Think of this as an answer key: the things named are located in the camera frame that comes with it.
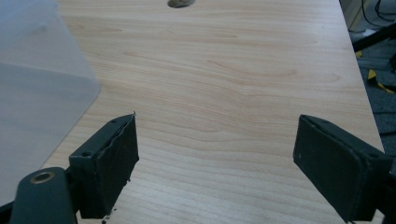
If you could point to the yellow-black floor tape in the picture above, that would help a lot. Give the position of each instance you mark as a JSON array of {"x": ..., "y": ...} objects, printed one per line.
[{"x": 372, "y": 74}]

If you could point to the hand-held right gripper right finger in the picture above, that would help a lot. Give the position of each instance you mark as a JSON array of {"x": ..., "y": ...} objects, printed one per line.
[{"x": 336, "y": 168}]

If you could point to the clear plastic storage box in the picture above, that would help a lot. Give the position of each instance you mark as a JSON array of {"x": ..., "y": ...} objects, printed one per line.
[{"x": 37, "y": 109}]

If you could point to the black metal stand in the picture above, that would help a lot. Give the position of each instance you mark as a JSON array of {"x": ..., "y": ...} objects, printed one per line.
[{"x": 373, "y": 39}]

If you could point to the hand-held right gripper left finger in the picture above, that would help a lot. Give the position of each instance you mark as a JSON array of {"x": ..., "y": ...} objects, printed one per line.
[{"x": 106, "y": 168}]

